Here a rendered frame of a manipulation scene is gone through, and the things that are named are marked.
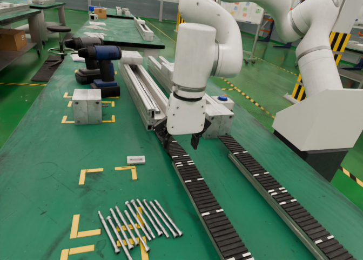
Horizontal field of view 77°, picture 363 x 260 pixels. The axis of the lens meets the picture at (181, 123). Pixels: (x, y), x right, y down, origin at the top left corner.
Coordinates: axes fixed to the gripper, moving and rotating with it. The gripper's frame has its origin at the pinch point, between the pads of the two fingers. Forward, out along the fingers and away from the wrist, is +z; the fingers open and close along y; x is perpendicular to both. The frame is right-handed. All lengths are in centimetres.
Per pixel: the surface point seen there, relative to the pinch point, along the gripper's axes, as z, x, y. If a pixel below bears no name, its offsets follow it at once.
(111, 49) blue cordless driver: -15, 53, -13
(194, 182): 2.8, -12.4, -0.7
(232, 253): 2.8, -30.5, -1.1
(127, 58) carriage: -5, 77, -3
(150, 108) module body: -2.2, 19.7, -4.0
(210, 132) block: 3.7, 10.5, 15.8
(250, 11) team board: -38, 478, 362
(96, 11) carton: -5, 410, -2
